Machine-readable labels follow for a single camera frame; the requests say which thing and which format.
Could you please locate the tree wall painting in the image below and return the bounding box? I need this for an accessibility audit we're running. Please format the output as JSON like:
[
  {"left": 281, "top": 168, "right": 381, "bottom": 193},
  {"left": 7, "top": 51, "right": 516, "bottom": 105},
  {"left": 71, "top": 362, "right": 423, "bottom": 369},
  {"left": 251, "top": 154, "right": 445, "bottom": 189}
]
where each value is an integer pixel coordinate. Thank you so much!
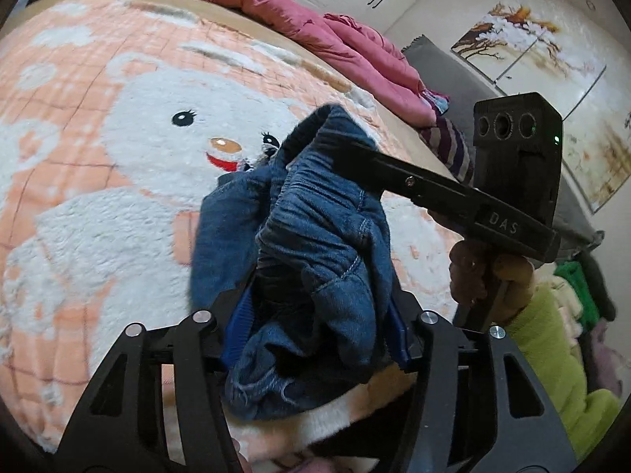
[{"left": 451, "top": 1, "right": 631, "bottom": 216}]

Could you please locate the peach snowman printed blanket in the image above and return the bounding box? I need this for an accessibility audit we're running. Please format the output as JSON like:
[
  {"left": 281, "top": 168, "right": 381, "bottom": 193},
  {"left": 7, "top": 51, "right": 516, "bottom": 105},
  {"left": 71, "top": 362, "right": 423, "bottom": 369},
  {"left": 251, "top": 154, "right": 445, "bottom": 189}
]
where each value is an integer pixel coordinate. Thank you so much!
[{"left": 0, "top": 0, "right": 463, "bottom": 473}]

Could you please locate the person's right forearm green sleeve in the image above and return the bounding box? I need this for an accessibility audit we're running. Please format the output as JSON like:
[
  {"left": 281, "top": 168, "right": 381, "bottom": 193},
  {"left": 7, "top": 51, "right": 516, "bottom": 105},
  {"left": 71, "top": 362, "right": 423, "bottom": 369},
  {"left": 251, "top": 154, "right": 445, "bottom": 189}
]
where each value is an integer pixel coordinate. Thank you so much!
[{"left": 503, "top": 285, "right": 623, "bottom": 460}]

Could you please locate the green garment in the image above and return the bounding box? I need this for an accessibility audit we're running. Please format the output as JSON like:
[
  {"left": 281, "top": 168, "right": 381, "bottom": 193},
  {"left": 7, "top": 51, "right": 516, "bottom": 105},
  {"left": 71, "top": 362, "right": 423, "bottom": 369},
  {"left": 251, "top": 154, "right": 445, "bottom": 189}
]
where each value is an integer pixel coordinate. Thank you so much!
[{"left": 552, "top": 259, "right": 600, "bottom": 329}]

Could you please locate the pale clothes pile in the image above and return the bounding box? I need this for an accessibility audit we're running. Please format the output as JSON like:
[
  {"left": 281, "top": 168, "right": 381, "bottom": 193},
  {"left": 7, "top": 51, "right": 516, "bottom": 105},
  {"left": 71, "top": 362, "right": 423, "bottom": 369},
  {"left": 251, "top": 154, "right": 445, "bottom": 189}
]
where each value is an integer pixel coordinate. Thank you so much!
[{"left": 537, "top": 276, "right": 625, "bottom": 396}]

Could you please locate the dark garment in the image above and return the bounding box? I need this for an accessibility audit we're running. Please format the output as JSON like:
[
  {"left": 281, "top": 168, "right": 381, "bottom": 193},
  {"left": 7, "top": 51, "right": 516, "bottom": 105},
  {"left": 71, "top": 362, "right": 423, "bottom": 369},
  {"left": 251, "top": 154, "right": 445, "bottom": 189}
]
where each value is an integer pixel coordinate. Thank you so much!
[{"left": 574, "top": 245, "right": 618, "bottom": 322}]

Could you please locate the colourful small cloth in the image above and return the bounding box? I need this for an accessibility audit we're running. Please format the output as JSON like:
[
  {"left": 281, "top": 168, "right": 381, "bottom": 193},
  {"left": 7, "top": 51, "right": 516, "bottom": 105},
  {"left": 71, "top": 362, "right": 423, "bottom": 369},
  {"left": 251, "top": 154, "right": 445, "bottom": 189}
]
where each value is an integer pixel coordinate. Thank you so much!
[{"left": 423, "top": 89, "right": 451, "bottom": 116}]

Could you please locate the person's right hand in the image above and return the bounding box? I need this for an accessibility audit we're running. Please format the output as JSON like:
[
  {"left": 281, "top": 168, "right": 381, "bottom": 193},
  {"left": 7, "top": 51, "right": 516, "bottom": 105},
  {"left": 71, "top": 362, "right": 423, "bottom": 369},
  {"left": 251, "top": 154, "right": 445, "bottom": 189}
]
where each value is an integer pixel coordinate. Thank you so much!
[{"left": 448, "top": 239, "right": 536, "bottom": 317}]

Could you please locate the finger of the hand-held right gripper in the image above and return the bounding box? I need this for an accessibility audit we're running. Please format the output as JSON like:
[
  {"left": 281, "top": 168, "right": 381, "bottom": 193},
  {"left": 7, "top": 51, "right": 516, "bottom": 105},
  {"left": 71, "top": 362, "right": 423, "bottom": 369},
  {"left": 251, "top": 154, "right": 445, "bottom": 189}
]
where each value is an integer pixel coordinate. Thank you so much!
[{"left": 319, "top": 135, "right": 481, "bottom": 208}]

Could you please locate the beige bed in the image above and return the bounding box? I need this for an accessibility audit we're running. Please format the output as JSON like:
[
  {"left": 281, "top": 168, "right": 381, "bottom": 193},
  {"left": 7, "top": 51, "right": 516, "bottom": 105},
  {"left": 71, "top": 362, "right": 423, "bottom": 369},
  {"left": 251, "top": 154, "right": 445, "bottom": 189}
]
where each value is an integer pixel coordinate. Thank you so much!
[{"left": 10, "top": 0, "right": 494, "bottom": 208}]

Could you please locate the pink duvet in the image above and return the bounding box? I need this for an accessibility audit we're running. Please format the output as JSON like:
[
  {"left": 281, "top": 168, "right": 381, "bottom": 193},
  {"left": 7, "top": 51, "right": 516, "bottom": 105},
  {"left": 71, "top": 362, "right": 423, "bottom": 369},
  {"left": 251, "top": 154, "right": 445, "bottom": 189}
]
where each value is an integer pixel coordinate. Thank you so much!
[{"left": 116, "top": 0, "right": 438, "bottom": 127}]

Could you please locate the striped purple cloth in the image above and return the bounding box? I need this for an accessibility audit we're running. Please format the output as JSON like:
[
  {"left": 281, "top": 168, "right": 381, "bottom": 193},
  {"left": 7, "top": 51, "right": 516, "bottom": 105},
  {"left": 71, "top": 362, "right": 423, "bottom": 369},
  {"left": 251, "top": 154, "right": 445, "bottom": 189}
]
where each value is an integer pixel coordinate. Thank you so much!
[{"left": 418, "top": 113, "right": 477, "bottom": 186}]

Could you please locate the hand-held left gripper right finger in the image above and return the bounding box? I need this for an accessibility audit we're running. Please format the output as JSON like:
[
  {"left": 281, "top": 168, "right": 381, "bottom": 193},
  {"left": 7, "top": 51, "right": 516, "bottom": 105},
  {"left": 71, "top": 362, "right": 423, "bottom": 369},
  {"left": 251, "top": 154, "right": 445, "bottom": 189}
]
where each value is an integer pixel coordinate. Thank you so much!
[{"left": 379, "top": 291, "right": 577, "bottom": 473}]

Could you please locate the blue denim pants lace hem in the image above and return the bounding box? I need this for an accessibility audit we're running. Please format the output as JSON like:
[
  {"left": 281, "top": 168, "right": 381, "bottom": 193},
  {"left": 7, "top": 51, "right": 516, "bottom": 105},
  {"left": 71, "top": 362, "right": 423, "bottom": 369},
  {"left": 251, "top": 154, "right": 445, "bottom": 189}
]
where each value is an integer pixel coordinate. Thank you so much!
[{"left": 190, "top": 103, "right": 406, "bottom": 423}]

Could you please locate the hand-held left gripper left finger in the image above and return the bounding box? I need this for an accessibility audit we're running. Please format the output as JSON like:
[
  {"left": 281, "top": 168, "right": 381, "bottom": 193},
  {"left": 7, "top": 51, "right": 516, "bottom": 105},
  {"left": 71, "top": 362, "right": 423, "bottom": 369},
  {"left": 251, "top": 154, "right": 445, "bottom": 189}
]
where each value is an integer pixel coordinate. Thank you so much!
[{"left": 56, "top": 276, "right": 258, "bottom": 473}]

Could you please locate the grey headboard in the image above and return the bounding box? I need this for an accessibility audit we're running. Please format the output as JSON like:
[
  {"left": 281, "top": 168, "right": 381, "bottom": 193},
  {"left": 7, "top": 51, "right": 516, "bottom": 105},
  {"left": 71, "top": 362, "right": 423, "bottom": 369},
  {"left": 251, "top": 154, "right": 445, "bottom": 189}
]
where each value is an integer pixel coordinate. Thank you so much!
[{"left": 401, "top": 34, "right": 605, "bottom": 258}]

